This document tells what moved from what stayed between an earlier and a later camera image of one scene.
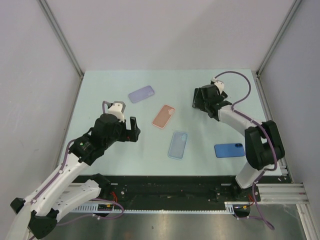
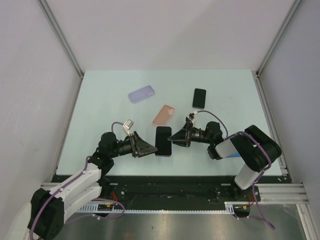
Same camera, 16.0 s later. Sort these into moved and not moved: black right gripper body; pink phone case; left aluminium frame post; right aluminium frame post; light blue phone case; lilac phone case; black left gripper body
Moved: black left gripper body; light blue phone case; black right gripper body
Not moved: right aluminium frame post; left aluminium frame post; pink phone case; lilac phone case
